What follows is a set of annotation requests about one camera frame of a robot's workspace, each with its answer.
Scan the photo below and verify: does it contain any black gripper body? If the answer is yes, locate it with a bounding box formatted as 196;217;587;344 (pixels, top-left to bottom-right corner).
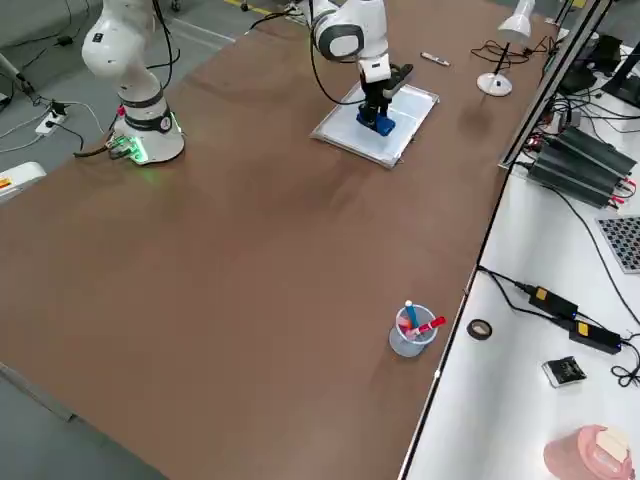
360;63;415;107

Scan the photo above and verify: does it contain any blue plastic eraser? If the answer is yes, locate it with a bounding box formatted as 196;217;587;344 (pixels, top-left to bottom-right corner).
355;113;396;137

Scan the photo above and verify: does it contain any silver framed whiteboard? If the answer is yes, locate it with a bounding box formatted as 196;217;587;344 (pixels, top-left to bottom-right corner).
309;82;441;170

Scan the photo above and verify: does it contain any white desk lamp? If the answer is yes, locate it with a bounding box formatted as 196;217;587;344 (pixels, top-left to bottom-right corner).
475;0;536;97

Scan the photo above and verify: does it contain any black finned power supply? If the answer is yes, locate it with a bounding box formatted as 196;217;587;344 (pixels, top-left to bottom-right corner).
527;124;639;209

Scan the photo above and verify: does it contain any clear plastic pen cup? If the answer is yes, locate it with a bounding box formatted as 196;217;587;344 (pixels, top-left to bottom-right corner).
388;305;437;357

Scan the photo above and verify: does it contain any black tape roll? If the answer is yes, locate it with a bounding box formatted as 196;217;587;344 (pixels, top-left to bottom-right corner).
466;318;493;342

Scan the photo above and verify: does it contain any black power adapter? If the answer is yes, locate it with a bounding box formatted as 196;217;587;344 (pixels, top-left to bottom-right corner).
569;319;622;354
528;284;580;319

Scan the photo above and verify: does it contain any black white checkerboard sheet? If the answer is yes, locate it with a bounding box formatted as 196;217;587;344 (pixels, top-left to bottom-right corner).
594;215;640;275

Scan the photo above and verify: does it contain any white floor power strip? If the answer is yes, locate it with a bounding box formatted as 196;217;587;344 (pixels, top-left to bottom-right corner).
34;112;69;135

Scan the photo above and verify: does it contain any small black device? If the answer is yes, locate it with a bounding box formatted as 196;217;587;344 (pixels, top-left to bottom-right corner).
541;355;586;388

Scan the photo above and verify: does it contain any white box red label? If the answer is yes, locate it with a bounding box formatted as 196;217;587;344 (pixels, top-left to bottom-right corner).
0;160;47;204

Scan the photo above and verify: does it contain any pink round container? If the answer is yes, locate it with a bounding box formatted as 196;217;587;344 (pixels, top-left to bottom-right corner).
543;424;634;480

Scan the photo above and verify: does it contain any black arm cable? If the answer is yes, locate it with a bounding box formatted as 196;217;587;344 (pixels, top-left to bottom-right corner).
149;0;362;106

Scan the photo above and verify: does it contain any aluminium frame post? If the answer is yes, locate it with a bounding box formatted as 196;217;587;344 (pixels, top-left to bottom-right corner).
497;0;619;171

